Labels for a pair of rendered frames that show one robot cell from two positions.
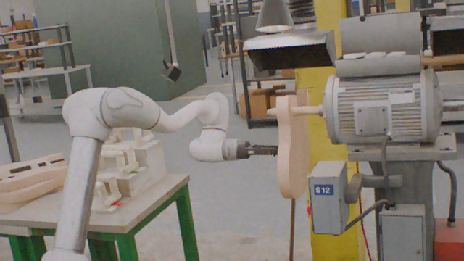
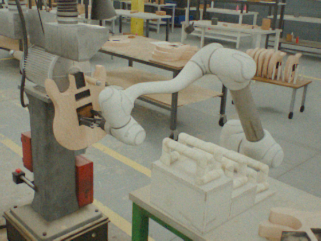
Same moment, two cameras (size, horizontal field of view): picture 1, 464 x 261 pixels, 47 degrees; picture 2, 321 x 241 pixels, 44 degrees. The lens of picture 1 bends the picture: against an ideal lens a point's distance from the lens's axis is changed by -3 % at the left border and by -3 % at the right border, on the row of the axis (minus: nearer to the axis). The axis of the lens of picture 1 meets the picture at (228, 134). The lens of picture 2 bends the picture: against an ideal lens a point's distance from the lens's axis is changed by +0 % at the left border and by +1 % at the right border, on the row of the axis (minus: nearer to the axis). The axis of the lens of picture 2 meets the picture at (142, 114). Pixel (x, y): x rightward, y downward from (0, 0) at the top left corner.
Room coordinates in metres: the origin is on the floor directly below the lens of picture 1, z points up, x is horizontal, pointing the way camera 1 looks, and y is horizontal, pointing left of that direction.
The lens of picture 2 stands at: (3.64, 0.83, 1.76)
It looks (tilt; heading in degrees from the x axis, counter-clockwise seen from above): 19 degrees down; 204
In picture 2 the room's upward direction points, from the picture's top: 2 degrees clockwise
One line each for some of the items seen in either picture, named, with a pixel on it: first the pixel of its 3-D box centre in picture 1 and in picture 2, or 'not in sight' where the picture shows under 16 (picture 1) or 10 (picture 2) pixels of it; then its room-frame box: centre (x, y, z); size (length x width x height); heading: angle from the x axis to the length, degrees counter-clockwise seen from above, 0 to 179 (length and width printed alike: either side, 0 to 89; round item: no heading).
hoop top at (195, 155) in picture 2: not in sight; (183, 150); (2.43, 0.44, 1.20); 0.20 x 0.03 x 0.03; 66
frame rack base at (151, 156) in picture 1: (131, 162); (189, 191); (2.39, 0.46, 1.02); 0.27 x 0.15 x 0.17; 67
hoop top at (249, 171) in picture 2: (96, 178); (235, 166); (2.14, 0.57, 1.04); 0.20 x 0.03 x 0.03; 66
